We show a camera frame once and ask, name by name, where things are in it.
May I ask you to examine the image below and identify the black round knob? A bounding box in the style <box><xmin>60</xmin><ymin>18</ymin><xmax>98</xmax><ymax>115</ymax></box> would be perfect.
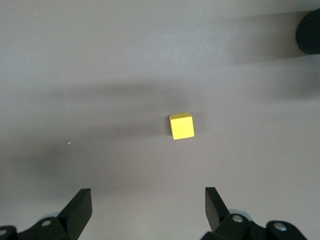
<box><xmin>296</xmin><ymin>8</ymin><xmax>320</xmax><ymax>55</ymax></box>

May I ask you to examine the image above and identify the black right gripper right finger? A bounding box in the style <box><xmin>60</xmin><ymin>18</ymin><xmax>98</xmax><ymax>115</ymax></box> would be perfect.
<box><xmin>199</xmin><ymin>186</ymin><xmax>307</xmax><ymax>240</ymax></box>

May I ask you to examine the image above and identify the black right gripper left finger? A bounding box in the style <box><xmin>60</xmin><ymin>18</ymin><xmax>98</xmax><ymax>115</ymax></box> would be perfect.
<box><xmin>0</xmin><ymin>188</ymin><xmax>93</xmax><ymax>240</ymax></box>

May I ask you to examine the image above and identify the yellow cube block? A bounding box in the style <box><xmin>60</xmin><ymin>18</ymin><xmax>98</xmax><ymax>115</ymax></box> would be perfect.
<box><xmin>168</xmin><ymin>111</ymin><xmax>196</xmax><ymax>141</ymax></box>

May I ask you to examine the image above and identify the brown table cover sheet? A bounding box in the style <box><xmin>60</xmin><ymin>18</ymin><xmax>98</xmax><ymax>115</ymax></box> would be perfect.
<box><xmin>0</xmin><ymin>0</ymin><xmax>320</xmax><ymax>240</ymax></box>

